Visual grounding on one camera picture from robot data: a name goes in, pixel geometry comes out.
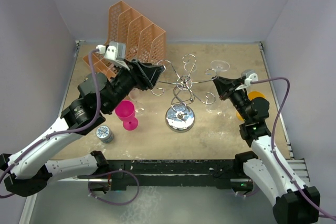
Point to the chrome wine glass rack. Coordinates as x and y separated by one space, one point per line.
180 117

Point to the orange plastic file organizer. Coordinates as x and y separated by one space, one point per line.
144 40

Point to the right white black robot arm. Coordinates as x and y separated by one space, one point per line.
292 200

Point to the small round tin can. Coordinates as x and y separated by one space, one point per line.
104 134

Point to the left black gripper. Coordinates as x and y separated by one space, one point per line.
144 74

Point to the clear wine glass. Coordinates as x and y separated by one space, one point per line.
134 97
226 109

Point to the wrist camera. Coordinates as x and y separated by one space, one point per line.
114 53
249 76

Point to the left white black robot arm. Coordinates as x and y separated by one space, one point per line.
30 170

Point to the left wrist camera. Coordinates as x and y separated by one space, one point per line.
114 53

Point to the yellow plastic goblet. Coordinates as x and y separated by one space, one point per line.
251 95

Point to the pink plastic goblet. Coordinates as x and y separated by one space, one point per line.
125 111

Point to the black base frame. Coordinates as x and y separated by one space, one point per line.
218 173

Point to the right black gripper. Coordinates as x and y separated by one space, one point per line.
224 85

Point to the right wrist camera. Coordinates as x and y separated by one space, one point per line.
249 76

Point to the clear champagne flute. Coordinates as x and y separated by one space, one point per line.
217 67

